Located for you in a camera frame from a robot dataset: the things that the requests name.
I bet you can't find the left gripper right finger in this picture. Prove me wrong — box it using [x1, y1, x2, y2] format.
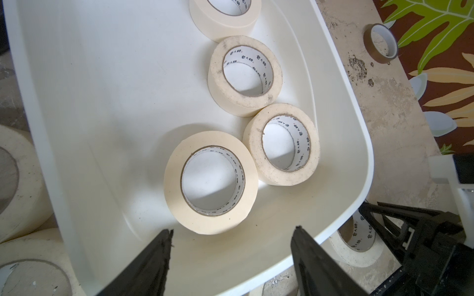
[291, 226, 367, 296]

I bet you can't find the white plastic storage tray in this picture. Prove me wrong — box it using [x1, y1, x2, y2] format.
[3, 1, 374, 296]

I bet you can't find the masking tape roll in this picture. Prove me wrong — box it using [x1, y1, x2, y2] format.
[207, 36, 283, 117]
[322, 211, 384, 268]
[1, 125, 53, 242]
[1, 228, 85, 296]
[164, 131, 259, 235]
[189, 1, 262, 42]
[243, 103, 321, 186]

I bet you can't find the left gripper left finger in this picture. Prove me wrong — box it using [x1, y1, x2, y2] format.
[98, 229, 174, 296]

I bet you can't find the thin tape ring on table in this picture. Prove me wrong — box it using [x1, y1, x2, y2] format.
[363, 23, 399, 64]

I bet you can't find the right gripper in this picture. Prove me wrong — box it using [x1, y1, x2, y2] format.
[359, 154, 474, 296]

